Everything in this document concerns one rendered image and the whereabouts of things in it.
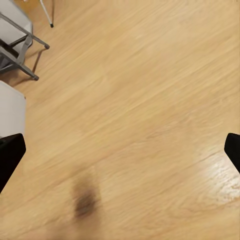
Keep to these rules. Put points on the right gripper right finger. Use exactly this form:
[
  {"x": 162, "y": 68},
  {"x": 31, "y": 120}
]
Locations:
[{"x": 232, "y": 149}]

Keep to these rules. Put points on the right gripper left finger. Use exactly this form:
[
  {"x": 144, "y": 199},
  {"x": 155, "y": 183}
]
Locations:
[{"x": 12, "y": 149}]

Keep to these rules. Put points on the camera tripod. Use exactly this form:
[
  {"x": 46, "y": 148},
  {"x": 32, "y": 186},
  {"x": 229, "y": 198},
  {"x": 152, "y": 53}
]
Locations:
[{"x": 51, "y": 25}]

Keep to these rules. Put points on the desk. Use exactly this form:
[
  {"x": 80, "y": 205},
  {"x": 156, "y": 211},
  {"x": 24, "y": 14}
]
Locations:
[{"x": 12, "y": 102}]

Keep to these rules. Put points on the taboret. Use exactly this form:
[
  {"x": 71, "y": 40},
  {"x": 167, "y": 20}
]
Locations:
[{"x": 7, "y": 51}]

